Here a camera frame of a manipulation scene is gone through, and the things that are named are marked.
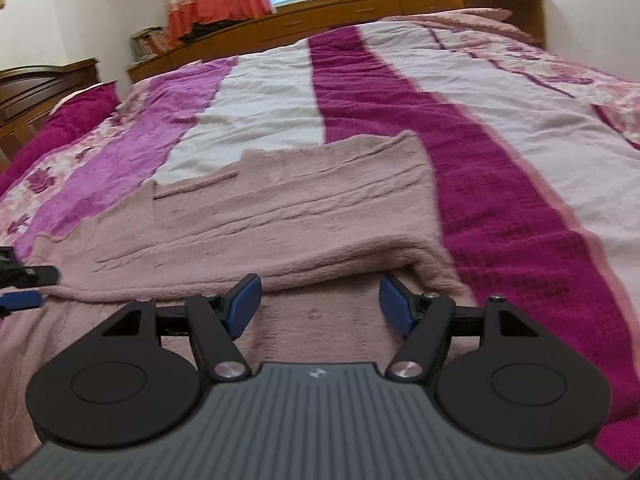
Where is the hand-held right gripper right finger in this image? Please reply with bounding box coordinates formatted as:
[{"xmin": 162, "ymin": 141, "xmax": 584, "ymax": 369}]
[{"xmin": 378, "ymin": 274, "xmax": 543, "ymax": 381}]

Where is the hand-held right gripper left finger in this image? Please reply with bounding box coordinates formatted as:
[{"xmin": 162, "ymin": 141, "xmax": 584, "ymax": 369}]
[{"xmin": 100, "ymin": 274, "xmax": 263, "ymax": 381}]

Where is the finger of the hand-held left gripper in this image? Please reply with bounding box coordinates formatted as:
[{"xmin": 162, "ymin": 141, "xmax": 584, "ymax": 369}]
[
  {"xmin": 0, "ymin": 291, "xmax": 49, "ymax": 317},
  {"xmin": 0, "ymin": 246, "xmax": 61, "ymax": 288}
]

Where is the pink knitted sweater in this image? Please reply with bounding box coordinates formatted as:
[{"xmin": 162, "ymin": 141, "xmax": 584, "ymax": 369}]
[{"xmin": 0, "ymin": 130, "xmax": 481, "ymax": 466}]

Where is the striped magenta white bed blanket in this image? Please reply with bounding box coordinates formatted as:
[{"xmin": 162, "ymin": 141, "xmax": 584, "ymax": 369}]
[{"xmin": 0, "ymin": 7, "xmax": 640, "ymax": 480}]

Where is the magenta pillow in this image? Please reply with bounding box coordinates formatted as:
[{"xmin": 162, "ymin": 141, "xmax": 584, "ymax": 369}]
[{"xmin": 0, "ymin": 81, "xmax": 121, "ymax": 196}]

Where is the dark wooden headboard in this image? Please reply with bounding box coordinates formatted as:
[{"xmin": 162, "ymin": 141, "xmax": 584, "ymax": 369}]
[{"xmin": 0, "ymin": 57, "xmax": 101, "ymax": 173}]

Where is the row of books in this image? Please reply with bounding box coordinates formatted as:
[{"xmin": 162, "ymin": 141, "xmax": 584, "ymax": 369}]
[{"xmin": 130, "ymin": 26, "xmax": 174, "ymax": 64}]

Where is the dark cloth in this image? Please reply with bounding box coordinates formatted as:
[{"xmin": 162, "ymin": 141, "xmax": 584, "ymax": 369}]
[{"xmin": 179, "ymin": 20, "xmax": 243, "ymax": 44}]

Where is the pink pillow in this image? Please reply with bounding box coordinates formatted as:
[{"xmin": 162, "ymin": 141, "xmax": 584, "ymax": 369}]
[{"xmin": 382, "ymin": 7, "xmax": 535, "ymax": 45}]

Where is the long wooden cabinet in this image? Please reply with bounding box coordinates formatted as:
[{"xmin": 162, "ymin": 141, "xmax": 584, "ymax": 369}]
[{"xmin": 126, "ymin": 0, "xmax": 547, "ymax": 83}]

